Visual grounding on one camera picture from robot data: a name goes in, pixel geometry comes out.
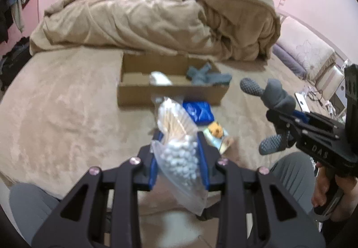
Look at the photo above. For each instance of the dark backpack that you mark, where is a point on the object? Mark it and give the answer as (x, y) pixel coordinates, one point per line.
(15, 60)

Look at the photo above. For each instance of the person's right leg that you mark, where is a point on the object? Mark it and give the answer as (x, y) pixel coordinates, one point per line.
(293, 178)

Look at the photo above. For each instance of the person's right hand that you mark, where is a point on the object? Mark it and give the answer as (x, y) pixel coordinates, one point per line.
(321, 186)

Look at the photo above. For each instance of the brown cardboard box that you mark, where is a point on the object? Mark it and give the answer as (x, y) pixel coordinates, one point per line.
(131, 94)

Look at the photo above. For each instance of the yellow orange snack packet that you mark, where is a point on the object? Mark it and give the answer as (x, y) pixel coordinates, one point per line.
(216, 130)

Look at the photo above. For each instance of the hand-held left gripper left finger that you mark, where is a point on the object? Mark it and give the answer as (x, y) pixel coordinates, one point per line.
(153, 172)

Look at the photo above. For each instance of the grey dotted glove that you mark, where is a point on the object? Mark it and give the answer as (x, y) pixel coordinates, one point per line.
(275, 94)

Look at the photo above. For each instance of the beige bed cover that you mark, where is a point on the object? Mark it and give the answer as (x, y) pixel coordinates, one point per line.
(70, 119)

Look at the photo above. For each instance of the clear bag of cotton swabs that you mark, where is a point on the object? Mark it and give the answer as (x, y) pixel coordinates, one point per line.
(179, 158)

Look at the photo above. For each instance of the grey knit gloves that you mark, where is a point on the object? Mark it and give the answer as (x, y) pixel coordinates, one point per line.
(204, 76)

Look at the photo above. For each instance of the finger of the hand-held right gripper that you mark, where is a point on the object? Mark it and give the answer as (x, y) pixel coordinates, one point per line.
(285, 134)
(288, 116)

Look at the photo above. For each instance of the person's leg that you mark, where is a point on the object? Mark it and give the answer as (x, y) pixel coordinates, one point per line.
(30, 208)
(293, 178)

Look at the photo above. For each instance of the blue plastic packet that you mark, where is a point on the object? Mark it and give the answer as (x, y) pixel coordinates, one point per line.
(199, 112)

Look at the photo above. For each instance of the purple pillow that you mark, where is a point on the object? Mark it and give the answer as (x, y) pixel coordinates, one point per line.
(288, 59)

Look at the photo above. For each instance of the beige fleece blanket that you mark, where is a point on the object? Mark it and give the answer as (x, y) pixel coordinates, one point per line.
(139, 18)

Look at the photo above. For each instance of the white crumpled packet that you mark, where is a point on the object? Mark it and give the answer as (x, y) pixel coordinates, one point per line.
(160, 78)

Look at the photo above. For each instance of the white smartphone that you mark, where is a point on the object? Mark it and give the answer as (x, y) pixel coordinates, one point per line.
(302, 102)

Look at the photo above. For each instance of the person's left leg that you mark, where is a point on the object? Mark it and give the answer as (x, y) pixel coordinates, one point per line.
(30, 208)

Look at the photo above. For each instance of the white floral pillow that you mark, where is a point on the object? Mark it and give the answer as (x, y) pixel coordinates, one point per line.
(306, 46)

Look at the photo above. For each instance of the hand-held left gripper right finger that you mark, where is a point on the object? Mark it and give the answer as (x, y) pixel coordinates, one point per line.
(203, 165)

